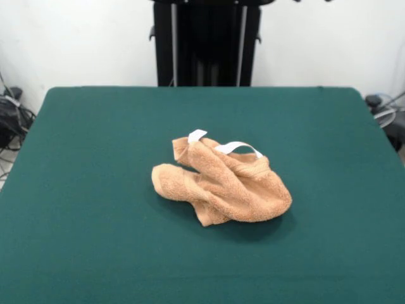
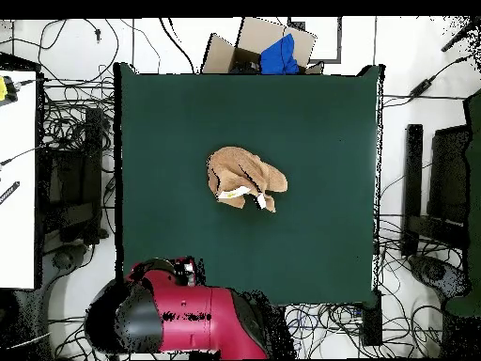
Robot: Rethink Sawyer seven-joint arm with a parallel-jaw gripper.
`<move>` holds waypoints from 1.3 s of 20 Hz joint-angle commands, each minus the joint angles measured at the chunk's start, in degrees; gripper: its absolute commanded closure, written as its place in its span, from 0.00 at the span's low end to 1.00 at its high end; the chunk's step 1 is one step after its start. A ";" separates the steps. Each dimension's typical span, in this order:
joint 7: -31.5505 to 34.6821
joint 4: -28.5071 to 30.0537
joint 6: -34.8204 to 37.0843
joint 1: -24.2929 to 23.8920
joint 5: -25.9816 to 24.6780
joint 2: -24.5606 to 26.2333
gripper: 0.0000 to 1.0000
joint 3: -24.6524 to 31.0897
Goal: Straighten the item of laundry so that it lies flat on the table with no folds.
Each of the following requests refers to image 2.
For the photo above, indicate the tan terry towel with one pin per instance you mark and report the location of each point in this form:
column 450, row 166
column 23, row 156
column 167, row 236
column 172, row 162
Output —
column 236, row 169

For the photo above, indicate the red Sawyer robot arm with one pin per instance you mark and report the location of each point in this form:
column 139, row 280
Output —
column 188, row 312

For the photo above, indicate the black flat strip tool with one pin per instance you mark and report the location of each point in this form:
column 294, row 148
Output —
column 9, row 191

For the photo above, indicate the dark green table cloth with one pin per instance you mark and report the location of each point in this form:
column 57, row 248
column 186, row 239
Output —
column 169, row 131

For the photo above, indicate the white desk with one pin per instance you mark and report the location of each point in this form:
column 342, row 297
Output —
column 17, row 188

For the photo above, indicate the blue garment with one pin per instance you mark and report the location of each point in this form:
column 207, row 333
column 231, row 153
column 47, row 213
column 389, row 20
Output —
column 280, row 58

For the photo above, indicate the open cardboard box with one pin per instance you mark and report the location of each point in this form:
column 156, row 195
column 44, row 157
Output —
column 259, row 34

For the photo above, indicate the black upright bar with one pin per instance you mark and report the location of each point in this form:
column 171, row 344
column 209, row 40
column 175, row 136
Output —
column 412, row 180

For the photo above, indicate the yellow and black device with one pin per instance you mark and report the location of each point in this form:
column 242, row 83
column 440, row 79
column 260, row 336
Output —
column 4, row 90

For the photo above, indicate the black power adapter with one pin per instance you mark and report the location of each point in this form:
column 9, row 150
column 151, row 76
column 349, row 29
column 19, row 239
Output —
column 421, row 88

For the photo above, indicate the dark green fabric piece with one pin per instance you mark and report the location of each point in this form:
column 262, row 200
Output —
column 474, row 188

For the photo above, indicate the black tripod leg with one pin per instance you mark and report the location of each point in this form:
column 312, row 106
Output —
column 460, row 35

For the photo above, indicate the dark square floor frame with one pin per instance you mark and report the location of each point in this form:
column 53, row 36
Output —
column 339, row 45

